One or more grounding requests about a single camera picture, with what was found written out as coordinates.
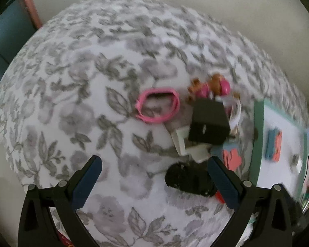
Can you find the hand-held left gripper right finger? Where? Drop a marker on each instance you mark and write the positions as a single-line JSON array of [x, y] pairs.
[[222, 182]]

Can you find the black oval object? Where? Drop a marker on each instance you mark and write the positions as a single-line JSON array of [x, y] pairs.
[[188, 180]]

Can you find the green and white book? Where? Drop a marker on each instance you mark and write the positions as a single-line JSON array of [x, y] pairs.
[[283, 139]]

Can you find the orange flower shape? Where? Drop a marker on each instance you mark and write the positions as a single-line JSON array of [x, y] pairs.
[[231, 159]]

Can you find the teal chair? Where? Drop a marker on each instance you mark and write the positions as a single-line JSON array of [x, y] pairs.
[[7, 36]]

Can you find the blue and orange block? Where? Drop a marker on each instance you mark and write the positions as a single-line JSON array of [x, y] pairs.
[[271, 144]]

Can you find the white box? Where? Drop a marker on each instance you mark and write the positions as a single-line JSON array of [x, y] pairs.
[[199, 154]]

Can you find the pink smartwatch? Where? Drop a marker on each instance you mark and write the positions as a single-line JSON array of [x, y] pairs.
[[177, 104]]

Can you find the black box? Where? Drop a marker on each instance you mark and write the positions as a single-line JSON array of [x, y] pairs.
[[208, 123]]

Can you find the grey floral blanket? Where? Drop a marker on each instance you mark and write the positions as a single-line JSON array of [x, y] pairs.
[[92, 56]]

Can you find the brown toy dog figure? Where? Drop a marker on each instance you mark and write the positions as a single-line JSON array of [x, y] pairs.
[[202, 90]]

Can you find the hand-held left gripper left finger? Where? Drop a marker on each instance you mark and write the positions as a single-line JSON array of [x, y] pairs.
[[88, 177]]

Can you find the white toy vehicle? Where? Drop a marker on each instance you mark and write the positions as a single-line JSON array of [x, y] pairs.
[[235, 113]]

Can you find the pink wooden post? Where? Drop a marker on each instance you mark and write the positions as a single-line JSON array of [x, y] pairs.
[[32, 10]]

